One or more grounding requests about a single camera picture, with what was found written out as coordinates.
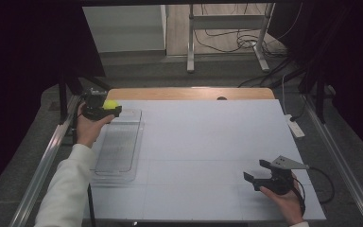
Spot dark curtain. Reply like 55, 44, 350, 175
268, 0, 363, 166
0, 0, 107, 203

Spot tangle of black floor cables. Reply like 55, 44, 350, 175
193, 2, 304, 59

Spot white board sheet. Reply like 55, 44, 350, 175
83, 98, 327, 221

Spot white cabinet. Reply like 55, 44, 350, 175
82, 4, 168, 54

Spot black stand legs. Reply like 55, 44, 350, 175
297, 70, 329, 125
57, 70, 112, 125

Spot person's left hand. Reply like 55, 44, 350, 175
76, 101, 116, 149

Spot clear plastic container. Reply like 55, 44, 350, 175
89, 108, 146, 187

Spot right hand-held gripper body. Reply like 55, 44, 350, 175
252, 154, 310, 196

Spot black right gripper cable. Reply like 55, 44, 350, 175
294, 166, 336, 217

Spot white power strip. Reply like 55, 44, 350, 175
284, 113, 306, 139

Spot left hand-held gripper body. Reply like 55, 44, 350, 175
80, 87, 122, 122

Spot yellow tennis ball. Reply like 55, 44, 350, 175
102, 99, 120, 111

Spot grey metal stand frame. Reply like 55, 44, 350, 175
186, 2, 276, 74

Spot aluminium rail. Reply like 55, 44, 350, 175
300, 94, 363, 227
9, 94, 81, 227

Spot person's right hand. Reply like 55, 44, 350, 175
259, 172, 307, 226

